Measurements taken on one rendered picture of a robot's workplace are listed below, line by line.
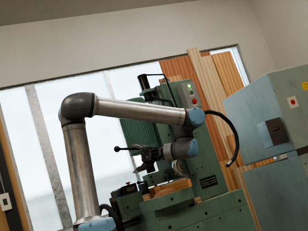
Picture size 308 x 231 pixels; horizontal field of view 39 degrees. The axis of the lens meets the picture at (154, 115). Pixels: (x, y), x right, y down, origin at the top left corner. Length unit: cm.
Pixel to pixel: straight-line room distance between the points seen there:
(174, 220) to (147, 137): 49
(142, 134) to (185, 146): 37
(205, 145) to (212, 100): 169
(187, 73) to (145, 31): 59
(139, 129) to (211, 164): 48
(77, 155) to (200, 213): 76
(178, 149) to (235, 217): 56
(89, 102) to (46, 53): 216
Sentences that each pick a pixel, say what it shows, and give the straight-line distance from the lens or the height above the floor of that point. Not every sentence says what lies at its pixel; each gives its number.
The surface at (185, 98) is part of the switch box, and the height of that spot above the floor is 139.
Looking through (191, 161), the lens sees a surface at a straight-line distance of 244.
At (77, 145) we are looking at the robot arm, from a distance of 203.
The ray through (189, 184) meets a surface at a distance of 223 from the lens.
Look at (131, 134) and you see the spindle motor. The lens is 248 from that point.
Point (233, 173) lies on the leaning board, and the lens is 398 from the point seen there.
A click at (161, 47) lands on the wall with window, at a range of 440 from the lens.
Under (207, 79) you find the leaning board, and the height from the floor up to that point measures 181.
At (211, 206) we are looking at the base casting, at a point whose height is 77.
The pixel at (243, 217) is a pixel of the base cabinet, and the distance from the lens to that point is 255.
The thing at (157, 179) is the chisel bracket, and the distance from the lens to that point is 250.
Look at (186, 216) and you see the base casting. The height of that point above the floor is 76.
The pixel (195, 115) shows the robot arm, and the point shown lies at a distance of 208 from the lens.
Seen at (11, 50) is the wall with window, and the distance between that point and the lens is 406.
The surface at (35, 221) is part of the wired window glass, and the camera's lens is 381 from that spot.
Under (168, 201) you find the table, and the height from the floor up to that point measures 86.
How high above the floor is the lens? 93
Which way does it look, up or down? 9 degrees up
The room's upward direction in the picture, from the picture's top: 18 degrees counter-clockwise
